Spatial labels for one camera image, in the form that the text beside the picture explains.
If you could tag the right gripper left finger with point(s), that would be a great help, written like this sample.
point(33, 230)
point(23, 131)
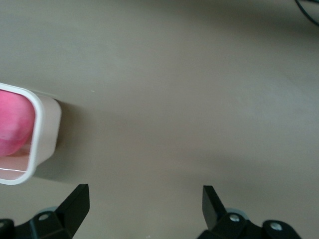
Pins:
point(62, 219)

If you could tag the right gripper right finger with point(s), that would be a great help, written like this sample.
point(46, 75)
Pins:
point(224, 221)

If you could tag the pink plush toy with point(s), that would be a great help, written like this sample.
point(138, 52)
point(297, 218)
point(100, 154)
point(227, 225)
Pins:
point(12, 122)

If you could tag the white plastic box base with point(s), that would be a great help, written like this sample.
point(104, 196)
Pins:
point(45, 134)

